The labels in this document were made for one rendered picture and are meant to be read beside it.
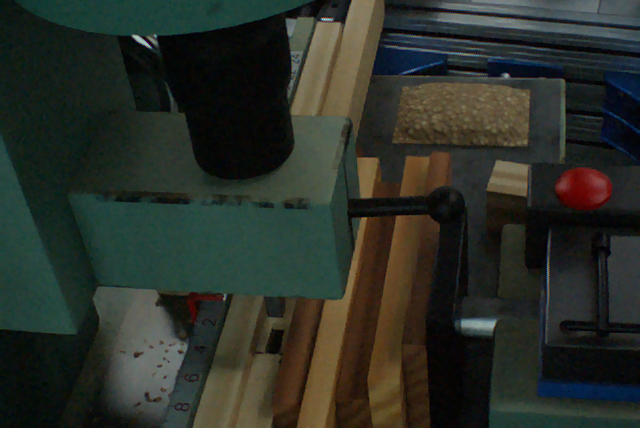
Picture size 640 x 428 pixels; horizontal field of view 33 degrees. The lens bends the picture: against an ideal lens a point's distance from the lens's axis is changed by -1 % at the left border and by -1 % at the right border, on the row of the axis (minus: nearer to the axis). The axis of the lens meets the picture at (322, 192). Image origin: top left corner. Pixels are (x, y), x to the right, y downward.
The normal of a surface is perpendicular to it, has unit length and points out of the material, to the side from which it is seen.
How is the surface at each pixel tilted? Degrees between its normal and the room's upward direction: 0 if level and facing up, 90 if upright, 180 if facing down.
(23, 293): 90
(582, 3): 0
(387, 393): 90
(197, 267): 90
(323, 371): 0
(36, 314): 90
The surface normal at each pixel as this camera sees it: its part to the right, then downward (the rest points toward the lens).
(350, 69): -0.11, -0.74
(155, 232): -0.17, 0.67
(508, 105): 0.29, -0.68
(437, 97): -0.31, -0.75
